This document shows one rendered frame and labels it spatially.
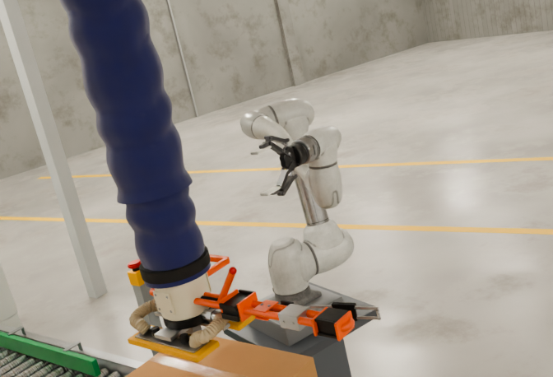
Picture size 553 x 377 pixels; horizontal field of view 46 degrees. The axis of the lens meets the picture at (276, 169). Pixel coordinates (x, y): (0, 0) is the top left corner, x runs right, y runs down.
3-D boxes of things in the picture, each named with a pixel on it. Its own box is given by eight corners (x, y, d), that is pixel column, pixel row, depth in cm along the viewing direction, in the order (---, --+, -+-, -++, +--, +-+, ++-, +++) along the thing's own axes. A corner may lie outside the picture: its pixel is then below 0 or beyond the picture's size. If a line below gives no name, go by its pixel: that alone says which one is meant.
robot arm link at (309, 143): (322, 160, 222) (312, 165, 218) (301, 160, 228) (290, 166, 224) (317, 134, 220) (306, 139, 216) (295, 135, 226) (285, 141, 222)
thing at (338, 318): (313, 336, 176) (310, 319, 175) (329, 323, 182) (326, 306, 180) (339, 341, 171) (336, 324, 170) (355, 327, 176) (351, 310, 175)
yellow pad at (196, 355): (127, 344, 219) (123, 330, 218) (151, 328, 226) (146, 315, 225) (197, 363, 197) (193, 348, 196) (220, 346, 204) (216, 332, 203)
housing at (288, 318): (280, 328, 185) (276, 314, 184) (294, 316, 190) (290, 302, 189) (299, 332, 181) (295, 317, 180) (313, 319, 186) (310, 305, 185)
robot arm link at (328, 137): (319, 132, 219) (326, 169, 223) (344, 120, 231) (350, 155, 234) (294, 132, 226) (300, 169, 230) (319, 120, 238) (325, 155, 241)
